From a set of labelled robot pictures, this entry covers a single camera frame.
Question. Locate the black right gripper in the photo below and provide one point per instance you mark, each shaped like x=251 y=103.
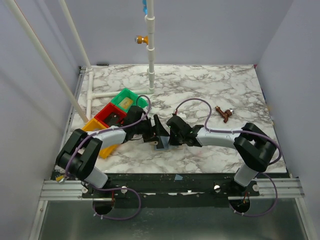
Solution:
x=175 y=131

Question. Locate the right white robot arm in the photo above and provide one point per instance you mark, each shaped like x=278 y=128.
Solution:
x=252 y=144

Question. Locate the green plastic bin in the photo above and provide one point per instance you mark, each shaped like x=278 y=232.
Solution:
x=141 y=102

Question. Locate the red plastic bin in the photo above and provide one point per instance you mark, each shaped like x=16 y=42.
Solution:
x=107 y=110

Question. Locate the white slanted pole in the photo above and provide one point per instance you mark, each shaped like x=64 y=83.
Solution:
x=24 y=23

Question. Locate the yellow card in green bin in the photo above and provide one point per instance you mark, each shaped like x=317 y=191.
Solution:
x=126 y=103

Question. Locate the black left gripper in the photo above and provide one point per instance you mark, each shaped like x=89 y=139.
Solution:
x=157 y=130

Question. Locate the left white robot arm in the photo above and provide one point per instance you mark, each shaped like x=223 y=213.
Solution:
x=79 y=154

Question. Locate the black object in red bin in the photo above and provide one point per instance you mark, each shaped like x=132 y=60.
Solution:
x=112 y=119

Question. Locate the orange knob on pipe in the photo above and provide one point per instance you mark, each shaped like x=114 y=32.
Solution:
x=139 y=39

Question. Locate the black table front rail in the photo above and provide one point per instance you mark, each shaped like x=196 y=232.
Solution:
x=170 y=190

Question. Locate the beige card holder wallet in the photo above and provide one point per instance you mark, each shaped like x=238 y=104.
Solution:
x=163 y=145

